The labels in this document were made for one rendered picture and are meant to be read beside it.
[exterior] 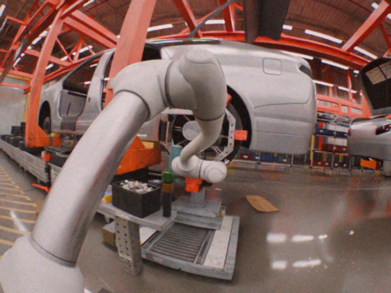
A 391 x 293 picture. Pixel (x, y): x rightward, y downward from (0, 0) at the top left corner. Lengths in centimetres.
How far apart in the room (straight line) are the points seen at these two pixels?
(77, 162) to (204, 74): 31
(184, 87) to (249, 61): 119
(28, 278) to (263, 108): 151
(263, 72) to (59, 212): 151
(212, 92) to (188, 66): 8
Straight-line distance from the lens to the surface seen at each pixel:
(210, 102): 42
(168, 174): 71
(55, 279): 31
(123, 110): 37
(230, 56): 158
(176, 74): 41
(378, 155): 281
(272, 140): 141
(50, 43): 314
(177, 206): 149
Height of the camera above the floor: 81
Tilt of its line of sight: 3 degrees down
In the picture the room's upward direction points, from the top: 5 degrees clockwise
